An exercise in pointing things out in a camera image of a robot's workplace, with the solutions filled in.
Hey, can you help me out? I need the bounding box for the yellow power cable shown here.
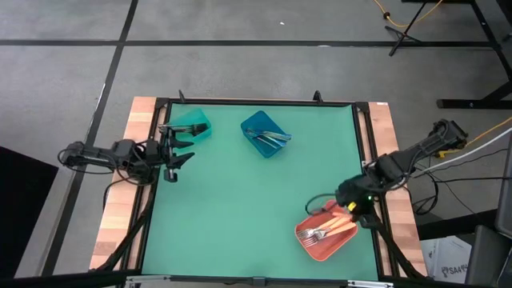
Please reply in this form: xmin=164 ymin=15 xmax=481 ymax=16
xmin=371 ymin=0 xmax=445 ymax=29
xmin=438 ymin=117 xmax=512 ymax=158

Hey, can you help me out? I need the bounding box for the translucent teal plastic bin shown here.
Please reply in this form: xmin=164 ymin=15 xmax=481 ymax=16
xmin=162 ymin=107 xmax=213 ymax=143

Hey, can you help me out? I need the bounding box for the grey equipment panel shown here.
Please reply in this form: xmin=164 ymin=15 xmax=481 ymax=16
xmin=494 ymin=131 xmax=512 ymax=240

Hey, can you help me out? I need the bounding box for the black rig beam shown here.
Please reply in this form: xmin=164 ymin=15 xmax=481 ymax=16
xmin=0 ymin=268 xmax=512 ymax=288

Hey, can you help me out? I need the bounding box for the orange plastic bin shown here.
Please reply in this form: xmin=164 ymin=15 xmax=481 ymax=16
xmin=294 ymin=198 xmax=360 ymax=263

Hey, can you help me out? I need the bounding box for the black metal fork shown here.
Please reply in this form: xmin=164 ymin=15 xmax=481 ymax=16
xmin=158 ymin=123 xmax=209 ymax=133
xmin=159 ymin=125 xmax=208 ymax=136
xmin=159 ymin=123 xmax=209 ymax=134
xmin=158 ymin=124 xmax=210 ymax=135
xmin=158 ymin=122 xmax=207 ymax=132

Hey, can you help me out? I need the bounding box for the white printed cardboard box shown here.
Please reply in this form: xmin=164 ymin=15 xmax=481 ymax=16
xmin=419 ymin=234 xmax=473 ymax=286

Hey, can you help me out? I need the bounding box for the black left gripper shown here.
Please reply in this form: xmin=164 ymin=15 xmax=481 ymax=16
xmin=162 ymin=127 xmax=197 ymax=184

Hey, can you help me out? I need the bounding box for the blue plastic bin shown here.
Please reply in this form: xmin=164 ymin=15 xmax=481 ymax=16
xmin=239 ymin=110 xmax=293 ymax=159

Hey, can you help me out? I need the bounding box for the black table frame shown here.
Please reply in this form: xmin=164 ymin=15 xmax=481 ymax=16
xmin=90 ymin=95 xmax=428 ymax=281

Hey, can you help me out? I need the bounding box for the black floor cable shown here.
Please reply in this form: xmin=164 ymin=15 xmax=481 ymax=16
xmin=426 ymin=175 xmax=512 ymax=183
xmin=415 ymin=148 xmax=510 ymax=179

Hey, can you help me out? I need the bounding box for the black desk frame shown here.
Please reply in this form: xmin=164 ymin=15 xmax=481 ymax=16
xmin=402 ymin=0 xmax=512 ymax=110

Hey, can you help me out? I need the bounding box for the white cable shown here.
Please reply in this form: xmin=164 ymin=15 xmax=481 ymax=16
xmin=415 ymin=126 xmax=512 ymax=177

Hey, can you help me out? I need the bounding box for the silver metal spoon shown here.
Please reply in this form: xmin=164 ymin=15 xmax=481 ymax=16
xmin=255 ymin=132 xmax=290 ymax=147

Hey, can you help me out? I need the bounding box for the dark grey cabinet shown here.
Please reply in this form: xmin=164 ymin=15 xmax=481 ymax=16
xmin=465 ymin=223 xmax=512 ymax=288

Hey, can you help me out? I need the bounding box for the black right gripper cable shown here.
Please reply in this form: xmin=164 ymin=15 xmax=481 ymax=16
xmin=304 ymin=193 xmax=339 ymax=216

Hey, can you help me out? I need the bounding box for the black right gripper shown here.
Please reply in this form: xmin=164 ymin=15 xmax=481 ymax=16
xmin=334 ymin=172 xmax=380 ymax=230

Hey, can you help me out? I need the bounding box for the beige handled silver fork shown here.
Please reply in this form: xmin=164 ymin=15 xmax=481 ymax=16
xmin=302 ymin=223 xmax=358 ymax=248
xmin=298 ymin=214 xmax=353 ymax=240
xmin=298 ymin=220 xmax=357 ymax=244

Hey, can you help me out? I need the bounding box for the black panel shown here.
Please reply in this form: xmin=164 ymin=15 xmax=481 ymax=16
xmin=0 ymin=146 xmax=60 ymax=279

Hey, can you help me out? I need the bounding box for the black tripod stand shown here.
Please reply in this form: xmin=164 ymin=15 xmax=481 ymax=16
xmin=383 ymin=0 xmax=431 ymax=58

